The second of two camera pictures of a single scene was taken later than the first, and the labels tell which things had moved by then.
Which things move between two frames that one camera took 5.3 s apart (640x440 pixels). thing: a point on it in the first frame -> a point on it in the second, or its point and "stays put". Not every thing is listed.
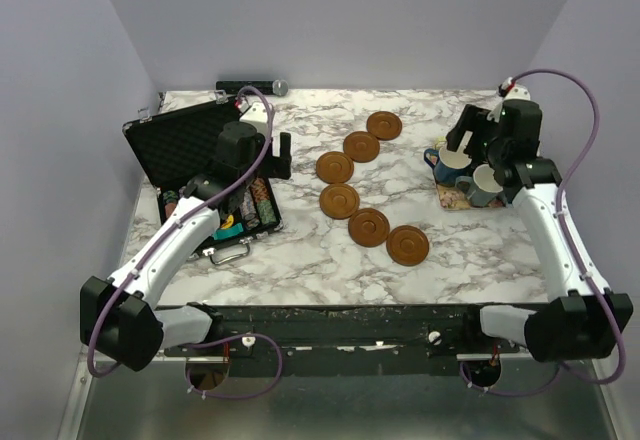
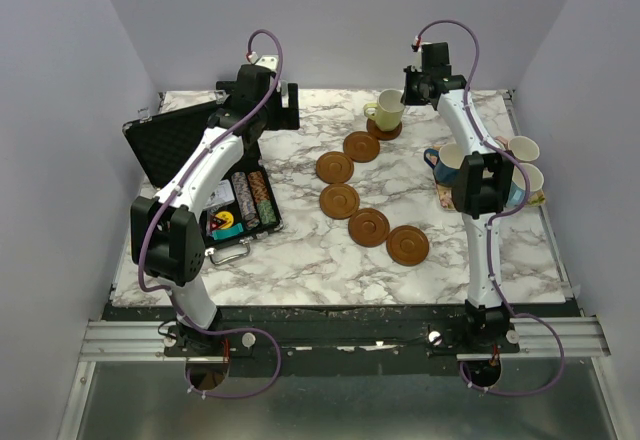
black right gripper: x=467 y=123 -> x=413 y=86
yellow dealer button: x=229 y=222 stays put
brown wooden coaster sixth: x=384 y=125 stays put
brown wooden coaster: x=361 y=146 stays put
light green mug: x=441 y=139 -> x=388 y=111
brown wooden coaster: x=407 y=245 stays put
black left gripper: x=278 y=167 -> x=286 y=117
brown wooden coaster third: x=339 y=201 stays put
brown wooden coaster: x=368 y=227 stays put
